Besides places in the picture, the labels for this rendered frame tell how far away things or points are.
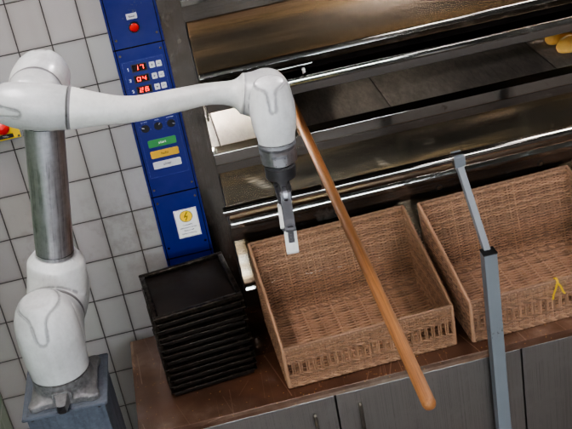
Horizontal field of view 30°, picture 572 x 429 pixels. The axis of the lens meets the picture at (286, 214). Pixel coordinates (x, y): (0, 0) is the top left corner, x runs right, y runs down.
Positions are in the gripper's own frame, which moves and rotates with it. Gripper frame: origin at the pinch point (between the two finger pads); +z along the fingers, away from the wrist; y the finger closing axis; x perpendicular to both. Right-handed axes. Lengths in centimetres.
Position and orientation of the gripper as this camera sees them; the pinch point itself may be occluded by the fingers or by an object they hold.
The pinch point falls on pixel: (288, 236)
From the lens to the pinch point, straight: 265.3
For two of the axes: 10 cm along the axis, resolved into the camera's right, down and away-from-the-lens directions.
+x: 9.9, -1.6, 0.5
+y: 1.2, 4.4, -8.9
